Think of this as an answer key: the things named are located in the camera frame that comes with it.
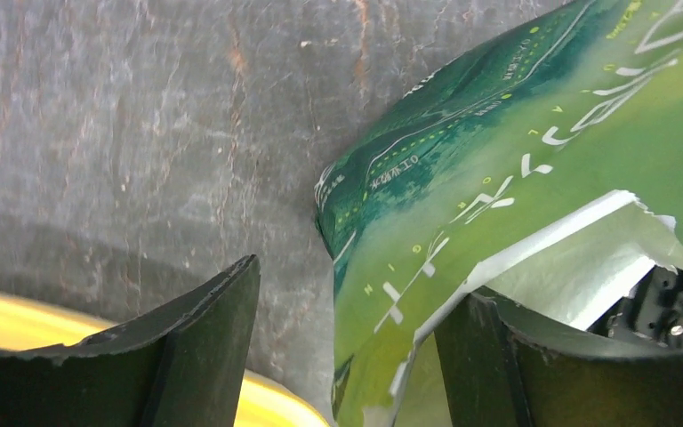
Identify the green litter bag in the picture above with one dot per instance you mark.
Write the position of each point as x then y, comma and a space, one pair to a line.
545, 164

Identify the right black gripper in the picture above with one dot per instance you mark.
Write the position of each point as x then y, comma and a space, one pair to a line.
652, 314

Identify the yellow litter box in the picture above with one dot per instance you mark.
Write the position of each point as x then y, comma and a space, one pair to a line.
28, 325

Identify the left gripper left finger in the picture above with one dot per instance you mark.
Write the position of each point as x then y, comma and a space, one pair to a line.
180, 364

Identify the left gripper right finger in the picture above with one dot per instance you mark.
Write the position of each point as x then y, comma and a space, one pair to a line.
506, 365

